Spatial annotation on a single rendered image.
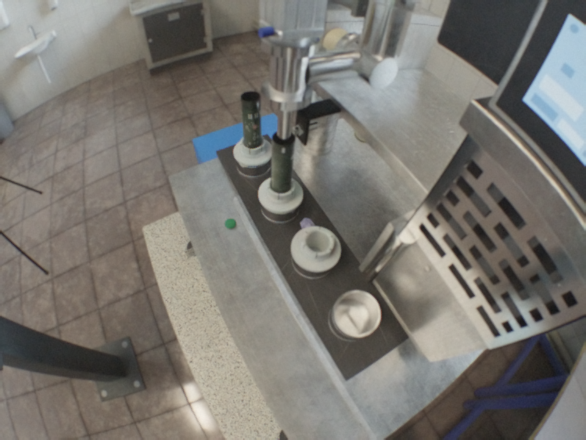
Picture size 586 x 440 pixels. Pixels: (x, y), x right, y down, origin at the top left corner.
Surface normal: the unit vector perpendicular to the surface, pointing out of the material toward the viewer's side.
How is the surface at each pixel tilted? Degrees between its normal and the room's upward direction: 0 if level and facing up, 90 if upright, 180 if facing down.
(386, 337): 0
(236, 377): 0
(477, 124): 90
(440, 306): 90
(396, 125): 0
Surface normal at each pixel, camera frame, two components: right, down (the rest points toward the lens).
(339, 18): 0.48, 0.76
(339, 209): 0.07, -0.53
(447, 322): -0.87, 0.38
